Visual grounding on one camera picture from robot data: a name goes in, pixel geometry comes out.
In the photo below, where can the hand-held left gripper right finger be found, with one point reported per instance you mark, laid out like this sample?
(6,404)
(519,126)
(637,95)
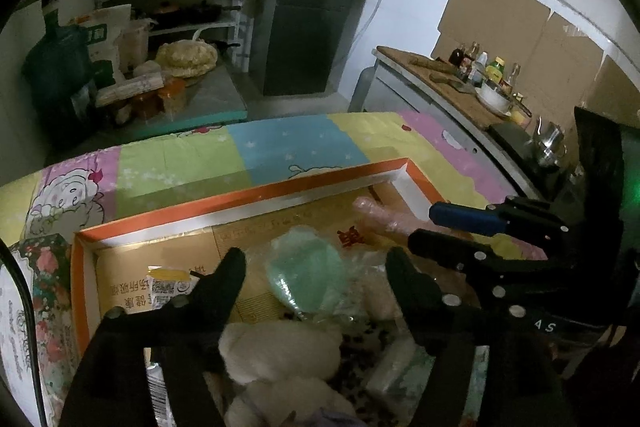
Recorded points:
(410,287)

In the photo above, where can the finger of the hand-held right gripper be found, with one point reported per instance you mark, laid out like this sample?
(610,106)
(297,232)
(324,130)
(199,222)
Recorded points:
(465,217)
(450,247)

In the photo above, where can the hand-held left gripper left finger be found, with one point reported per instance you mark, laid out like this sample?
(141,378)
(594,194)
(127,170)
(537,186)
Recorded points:
(220,287)

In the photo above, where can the beige plush toy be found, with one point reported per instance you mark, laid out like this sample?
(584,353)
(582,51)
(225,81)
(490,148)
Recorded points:
(377,294)

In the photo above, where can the orange-edged cardboard box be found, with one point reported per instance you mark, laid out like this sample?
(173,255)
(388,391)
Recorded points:
(240,232)

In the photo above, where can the pink roll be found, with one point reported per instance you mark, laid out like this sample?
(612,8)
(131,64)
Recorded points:
(385,217)

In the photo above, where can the green-white packet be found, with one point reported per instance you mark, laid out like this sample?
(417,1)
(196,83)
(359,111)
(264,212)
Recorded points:
(395,367)

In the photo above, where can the leopard-print cloth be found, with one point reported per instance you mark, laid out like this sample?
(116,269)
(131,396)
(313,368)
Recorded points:
(357,352)

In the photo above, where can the pale plush toy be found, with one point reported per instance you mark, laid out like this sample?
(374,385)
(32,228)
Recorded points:
(280,352)

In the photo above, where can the purple cloth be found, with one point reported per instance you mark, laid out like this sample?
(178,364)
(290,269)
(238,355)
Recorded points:
(335,419)

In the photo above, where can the black induction cooker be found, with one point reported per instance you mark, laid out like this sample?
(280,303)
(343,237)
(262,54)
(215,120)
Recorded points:
(510,133)

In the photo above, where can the metal kettle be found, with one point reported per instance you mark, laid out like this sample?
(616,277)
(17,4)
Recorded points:
(549,142)

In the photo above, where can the white bowl with food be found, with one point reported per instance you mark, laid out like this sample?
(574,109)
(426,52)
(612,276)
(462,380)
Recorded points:
(494,99)

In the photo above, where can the cleaver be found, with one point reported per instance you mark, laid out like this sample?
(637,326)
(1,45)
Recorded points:
(430,63)
(452,83)

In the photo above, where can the kitchen counter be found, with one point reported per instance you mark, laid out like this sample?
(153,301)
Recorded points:
(410,92)

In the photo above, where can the clear glass bottle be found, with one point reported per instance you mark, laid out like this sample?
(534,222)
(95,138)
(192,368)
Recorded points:
(512,79)

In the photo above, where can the yellow-green bottle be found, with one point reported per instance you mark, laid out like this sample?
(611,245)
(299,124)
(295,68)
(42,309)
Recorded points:
(495,71)

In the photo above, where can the white plastic bottle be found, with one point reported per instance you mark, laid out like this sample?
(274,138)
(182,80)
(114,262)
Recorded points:
(481,68)

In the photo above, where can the colourful printed blanket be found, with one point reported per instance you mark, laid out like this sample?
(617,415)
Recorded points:
(280,147)

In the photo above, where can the dark sauce bottle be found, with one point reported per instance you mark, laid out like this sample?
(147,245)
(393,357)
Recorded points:
(456,56)

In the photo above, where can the grey cylinder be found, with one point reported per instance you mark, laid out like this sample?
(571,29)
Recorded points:
(362,89)

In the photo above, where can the floral tissue pack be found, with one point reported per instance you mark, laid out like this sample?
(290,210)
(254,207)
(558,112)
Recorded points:
(50,267)

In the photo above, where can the orange plastic container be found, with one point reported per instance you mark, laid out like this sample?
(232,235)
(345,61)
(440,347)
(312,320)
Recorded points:
(172,97)

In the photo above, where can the dark orange jar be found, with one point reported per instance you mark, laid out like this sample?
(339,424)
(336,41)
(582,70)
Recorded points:
(145,106)

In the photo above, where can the wrapped noodle bundle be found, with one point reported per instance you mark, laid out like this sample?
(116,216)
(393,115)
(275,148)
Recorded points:
(130,89)

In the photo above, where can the stack of flatbreads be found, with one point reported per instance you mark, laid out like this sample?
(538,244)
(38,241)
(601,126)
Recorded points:
(186,57)

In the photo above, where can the clear plastic container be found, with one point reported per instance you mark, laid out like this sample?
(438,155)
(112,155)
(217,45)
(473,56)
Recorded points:
(136,42)

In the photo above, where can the dark fridge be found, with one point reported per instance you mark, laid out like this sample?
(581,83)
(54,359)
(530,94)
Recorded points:
(300,7)

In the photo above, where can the blue water jug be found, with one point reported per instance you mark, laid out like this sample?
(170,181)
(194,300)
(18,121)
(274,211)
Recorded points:
(55,67)

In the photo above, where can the black pan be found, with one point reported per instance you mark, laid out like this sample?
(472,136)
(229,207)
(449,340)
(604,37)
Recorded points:
(192,13)

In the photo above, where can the white flour sack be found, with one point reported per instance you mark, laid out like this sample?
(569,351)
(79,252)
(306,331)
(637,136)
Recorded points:
(102,37)

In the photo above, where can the black water pump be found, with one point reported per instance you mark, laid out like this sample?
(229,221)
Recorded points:
(51,2)

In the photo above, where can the cardboard wall sheet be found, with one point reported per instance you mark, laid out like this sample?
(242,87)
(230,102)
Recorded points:
(500,12)

